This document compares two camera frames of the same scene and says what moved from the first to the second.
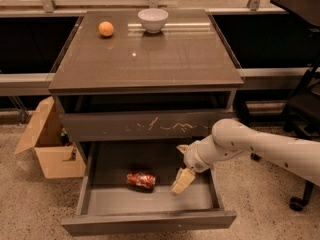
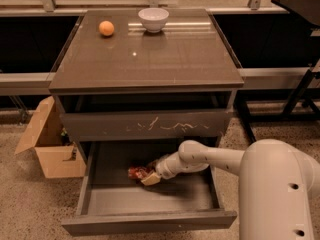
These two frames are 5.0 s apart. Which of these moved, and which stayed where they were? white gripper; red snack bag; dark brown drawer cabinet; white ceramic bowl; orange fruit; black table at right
Moved: red snack bag; white gripper
Stayed: dark brown drawer cabinet; white ceramic bowl; orange fruit; black table at right
